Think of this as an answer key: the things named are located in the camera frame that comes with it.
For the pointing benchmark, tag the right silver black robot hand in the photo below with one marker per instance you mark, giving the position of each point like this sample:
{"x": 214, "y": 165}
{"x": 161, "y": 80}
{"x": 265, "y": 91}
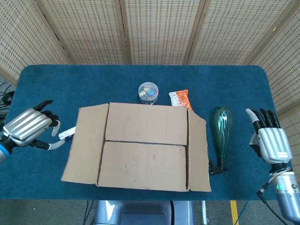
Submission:
{"x": 274, "y": 143}

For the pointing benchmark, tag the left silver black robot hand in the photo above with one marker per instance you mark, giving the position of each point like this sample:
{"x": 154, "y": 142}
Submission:
{"x": 25, "y": 126}

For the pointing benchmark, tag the brown cardboard box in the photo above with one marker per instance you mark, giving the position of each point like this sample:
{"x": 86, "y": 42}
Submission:
{"x": 145, "y": 161}

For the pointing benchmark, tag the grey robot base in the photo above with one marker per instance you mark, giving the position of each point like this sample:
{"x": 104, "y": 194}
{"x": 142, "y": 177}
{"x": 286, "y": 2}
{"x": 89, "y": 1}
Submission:
{"x": 140, "y": 213}

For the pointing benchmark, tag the white blue wrap roll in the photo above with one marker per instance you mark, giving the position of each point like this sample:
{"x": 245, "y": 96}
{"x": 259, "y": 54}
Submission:
{"x": 66, "y": 134}

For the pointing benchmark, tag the green glass vase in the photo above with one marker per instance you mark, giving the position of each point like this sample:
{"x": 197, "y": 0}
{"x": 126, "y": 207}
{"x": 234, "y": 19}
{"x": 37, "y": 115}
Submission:
{"x": 221, "y": 129}

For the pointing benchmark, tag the blue table mat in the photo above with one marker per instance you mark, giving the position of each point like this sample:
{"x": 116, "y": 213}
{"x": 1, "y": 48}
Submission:
{"x": 58, "y": 82}

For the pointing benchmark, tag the orange white snack packet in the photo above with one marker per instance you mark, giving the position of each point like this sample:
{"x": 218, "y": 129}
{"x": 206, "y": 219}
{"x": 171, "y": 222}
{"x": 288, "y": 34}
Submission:
{"x": 181, "y": 98}

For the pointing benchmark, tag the clear jar of clips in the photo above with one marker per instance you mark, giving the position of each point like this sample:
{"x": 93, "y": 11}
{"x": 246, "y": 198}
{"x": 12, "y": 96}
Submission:
{"x": 148, "y": 92}

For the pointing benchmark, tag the woven bamboo folding screen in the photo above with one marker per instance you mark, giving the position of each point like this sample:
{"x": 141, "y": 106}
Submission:
{"x": 159, "y": 35}

